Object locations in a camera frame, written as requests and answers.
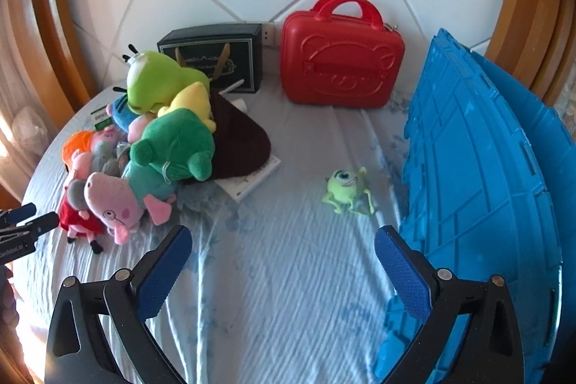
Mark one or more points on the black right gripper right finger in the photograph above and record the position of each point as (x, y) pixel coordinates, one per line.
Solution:
(490, 350)

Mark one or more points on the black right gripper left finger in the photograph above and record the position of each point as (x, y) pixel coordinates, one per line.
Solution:
(77, 349)

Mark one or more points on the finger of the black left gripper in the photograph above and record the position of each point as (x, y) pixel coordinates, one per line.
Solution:
(36, 227)
(10, 217)

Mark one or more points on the green turtle duck plush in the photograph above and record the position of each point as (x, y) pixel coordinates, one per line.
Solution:
(179, 142)

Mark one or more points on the red dress pig plush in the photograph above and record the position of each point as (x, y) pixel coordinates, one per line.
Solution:
(76, 218)

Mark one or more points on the large pink pig plush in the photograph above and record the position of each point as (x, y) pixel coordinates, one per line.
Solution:
(120, 202)

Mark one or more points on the orange dress pig plush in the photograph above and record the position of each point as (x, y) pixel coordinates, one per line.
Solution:
(84, 143)

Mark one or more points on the small green white box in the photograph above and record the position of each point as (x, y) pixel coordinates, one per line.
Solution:
(101, 117)

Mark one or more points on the blue shirt pig plush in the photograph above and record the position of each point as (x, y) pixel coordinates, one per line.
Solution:
(128, 121)

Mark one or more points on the blue plastic crate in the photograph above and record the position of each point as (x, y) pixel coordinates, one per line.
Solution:
(491, 191)

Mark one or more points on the light green frog plush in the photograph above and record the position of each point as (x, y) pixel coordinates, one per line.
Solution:
(154, 79)

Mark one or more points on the wooden chair back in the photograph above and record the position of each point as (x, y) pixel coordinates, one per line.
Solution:
(43, 67)

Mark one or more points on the white booklet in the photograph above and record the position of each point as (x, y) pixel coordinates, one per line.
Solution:
(238, 188)

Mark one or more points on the light blue tablecloth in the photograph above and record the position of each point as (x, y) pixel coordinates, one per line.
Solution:
(279, 288)

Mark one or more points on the green one-eyed monster plush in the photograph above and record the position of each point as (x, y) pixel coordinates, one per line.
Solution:
(349, 189)

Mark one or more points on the dark maroon cloth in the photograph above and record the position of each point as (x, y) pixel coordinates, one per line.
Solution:
(241, 145)

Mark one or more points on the red toy suitcase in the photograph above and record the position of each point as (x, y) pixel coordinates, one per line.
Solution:
(339, 53)

